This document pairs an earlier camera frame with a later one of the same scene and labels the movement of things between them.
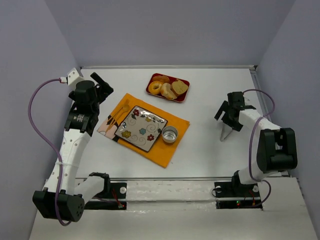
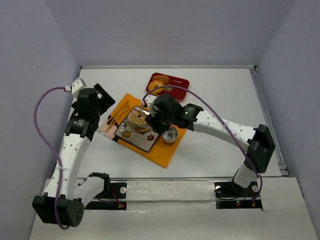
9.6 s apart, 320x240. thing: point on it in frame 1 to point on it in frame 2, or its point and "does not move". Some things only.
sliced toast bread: [178, 87] to [142, 130]
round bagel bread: [167, 92] to [137, 116]
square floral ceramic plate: [141, 128] does not move
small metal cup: [169, 134] does not move
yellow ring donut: [155, 87] does not move
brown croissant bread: [164, 78] does not move
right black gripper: [230, 120] to [157, 120]
